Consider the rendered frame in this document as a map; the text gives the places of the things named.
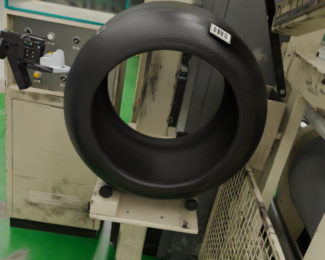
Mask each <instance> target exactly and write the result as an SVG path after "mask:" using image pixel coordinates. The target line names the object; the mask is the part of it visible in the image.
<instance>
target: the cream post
mask: <svg viewBox="0 0 325 260"><path fill-rule="evenodd" d="M156 1H178V2H185V3H189V4H193V0H156ZM182 54H183V52H179V51H170V50H159V51H150V52H148V54H147V60H146V64H145V71H144V77H143V84H142V90H141V96H140V103H139V109H138V116H137V122H136V128H135V130H136V131H138V132H140V133H146V134H152V135H159V136H166V133H167V128H168V123H169V118H170V113H171V108H172V103H173V98H174V93H175V88H176V83H177V78H178V73H179V70H180V65H181V60H182ZM147 228H148V227H146V226H139V225H132V224H125V223H120V229H119V236H118V242H117V248H116V255H115V260H141V256H142V251H143V246H144V241H145V236H146V233H147Z"/></svg>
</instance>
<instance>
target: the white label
mask: <svg viewBox="0 0 325 260"><path fill-rule="evenodd" d="M210 32H211V33H212V34H214V35H215V36H217V37H219V38H220V39H222V40H224V41H225V42H227V43H229V44H230V42H231V35H230V34H228V33H227V32H226V31H224V30H222V29H221V28H219V27H217V26H216V25H214V24H213V23H212V25H211V28H210Z"/></svg>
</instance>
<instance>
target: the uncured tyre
mask: <svg viewBox="0 0 325 260"><path fill-rule="evenodd" d="M212 23H213V24H214V25H216V26H217V27H219V28H221V29H222V30H224V31H226V32H227V33H228V34H230V35H231V42H230V44H229V43H227V42H225V41H224V40H222V39H220V38H219V37H217V36H215V35H214V34H212V33H211V32H210V28H211V25H212ZM106 24H107V28H106V29H104V30H103V31H102V32H100V33H99V34H98V35H96V36H95V34H94V35H93V36H92V37H91V38H90V39H89V40H88V41H87V42H86V43H85V44H84V46H83V47H82V48H81V49H80V51H79V52H78V54H77V55H76V57H75V59H74V61H73V63H72V65H71V67H70V70H69V72H68V75H67V80H66V84H65V87H64V96H63V111H64V120H65V124H66V128H67V131H68V135H69V137H70V140H71V142H72V144H73V146H74V148H75V150H76V152H77V153H78V155H79V157H80V158H81V159H82V161H83V162H84V163H85V164H86V166H87V167H88V168H89V169H90V170H91V171H92V172H93V173H94V174H96V175H97V176H98V177H99V178H100V179H102V180H103V181H105V182H106V183H108V184H109V185H111V186H112V187H114V188H116V189H118V190H120V191H122V192H125V193H128V194H131V195H133V196H137V197H141V198H145V199H151V200H180V199H186V198H191V197H195V196H198V195H201V194H204V193H206V192H209V191H211V190H213V189H215V188H217V187H219V186H221V185H222V184H224V183H225V182H227V181H228V180H230V179H231V178H232V177H233V176H235V175H236V174H237V173H238V172H239V171H240V170H241V169H242V168H243V167H244V166H245V165H246V163H247V162H248V161H249V160H250V158H251V157H252V155H253V154H254V152H255V150H256V149H257V147H258V145H259V142H260V140H261V138H262V135H263V132H264V129H265V124H266V118H267V106H268V99H267V89H266V83H265V79H264V76H263V73H262V70H261V68H260V66H259V64H258V62H257V60H256V58H255V56H254V55H253V53H252V52H251V50H250V49H249V48H248V46H247V45H246V44H245V43H244V42H243V40H242V39H241V38H240V37H239V35H238V34H237V33H236V32H235V31H234V30H233V29H232V28H231V27H230V26H229V25H228V24H227V23H226V22H225V21H224V20H222V19H221V18H219V17H218V16H216V15H215V14H213V13H212V12H210V11H208V10H206V9H204V8H201V7H199V6H196V5H193V4H189V3H185V2H178V1H153V2H147V3H143V4H139V5H136V6H133V7H130V8H128V9H125V10H124V11H122V12H120V13H118V14H116V15H115V16H114V17H112V18H111V19H110V20H108V21H107V22H106V23H105V24H104V25H103V26H105V25H106ZM103 26H102V27H103ZM102 27H101V28H102ZM101 28H100V29H101ZM159 50H170V51H179V52H184V53H187V54H191V55H194V56H196V57H199V58H201V59H203V60H204V61H206V62H208V63H209V64H211V65H212V66H213V67H215V68H216V69H217V70H218V71H219V72H220V73H221V74H222V75H223V76H224V90H223V96H222V99H221V102H220V105H219V107H218V109H217V110H216V112H215V114H214V115H213V116H212V117H211V119H210V120H209V121H208V122H207V123H206V124H205V125H203V126H202V127H201V128H199V129H198V130H196V131H194V132H193V133H190V134H188V135H185V136H181V137H177V138H167V139H165V138H155V137H150V136H147V135H144V134H142V133H140V132H138V131H136V130H134V129H133V128H131V127H130V126H129V125H127V124H126V123H125V122H124V121H123V120H122V119H121V118H120V116H119V115H118V114H117V112H116V110H115V109H114V107H113V105H112V102H111V100H110V96H109V92H108V74H109V72H110V71H111V70H112V69H113V68H115V67H116V66H117V65H119V64H120V63H122V62H123V61H125V60H127V59H129V58H131V57H133V56H136V55H138V54H142V53H145V52H150V51H159Z"/></svg>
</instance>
